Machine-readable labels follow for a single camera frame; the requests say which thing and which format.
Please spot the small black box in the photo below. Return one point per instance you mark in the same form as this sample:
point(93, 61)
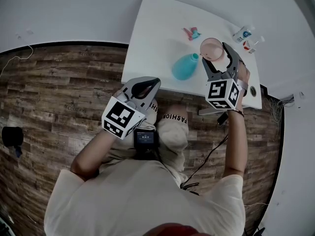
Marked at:
point(222, 119)

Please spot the black folding chair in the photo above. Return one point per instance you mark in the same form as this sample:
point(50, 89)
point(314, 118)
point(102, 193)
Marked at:
point(258, 232)

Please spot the person's right forearm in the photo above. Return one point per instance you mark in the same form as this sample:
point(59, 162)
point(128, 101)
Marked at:
point(235, 144)

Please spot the pink textured cup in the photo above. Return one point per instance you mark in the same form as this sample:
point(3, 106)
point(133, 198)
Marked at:
point(211, 49)

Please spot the person's right hand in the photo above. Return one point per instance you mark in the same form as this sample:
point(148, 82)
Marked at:
point(243, 75)

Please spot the beige printed shorts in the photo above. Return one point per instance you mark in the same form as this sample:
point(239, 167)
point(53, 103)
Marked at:
point(172, 136)

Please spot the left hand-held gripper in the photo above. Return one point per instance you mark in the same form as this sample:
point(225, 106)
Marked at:
point(120, 118)

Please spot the pink teal spray nozzle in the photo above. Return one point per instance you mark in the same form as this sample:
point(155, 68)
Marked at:
point(193, 34)

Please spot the teal bottle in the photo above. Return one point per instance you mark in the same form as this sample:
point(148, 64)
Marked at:
point(183, 69)

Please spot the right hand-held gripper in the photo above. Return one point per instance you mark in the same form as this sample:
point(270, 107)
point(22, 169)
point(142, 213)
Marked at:
point(221, 95)

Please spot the black screen device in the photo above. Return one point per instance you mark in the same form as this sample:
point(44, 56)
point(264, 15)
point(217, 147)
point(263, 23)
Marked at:
point(145, 139)

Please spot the black cylindrical pouch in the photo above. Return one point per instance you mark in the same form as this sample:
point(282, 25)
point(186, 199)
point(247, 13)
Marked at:
point(12, 136)

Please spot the white wall socket box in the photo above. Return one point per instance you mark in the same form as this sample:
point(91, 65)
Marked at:
point(300, 98)

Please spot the person's head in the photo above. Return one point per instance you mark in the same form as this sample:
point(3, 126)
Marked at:
point(177, 230)

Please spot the person's right leg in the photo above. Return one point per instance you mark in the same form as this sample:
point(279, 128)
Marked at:
point(178, 108)

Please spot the person's left forearm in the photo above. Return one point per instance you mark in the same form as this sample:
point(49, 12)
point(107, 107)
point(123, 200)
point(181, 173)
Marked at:
point(91, 154)

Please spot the person's beige shirt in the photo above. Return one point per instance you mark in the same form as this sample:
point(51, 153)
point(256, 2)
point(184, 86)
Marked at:
point(147, 200)

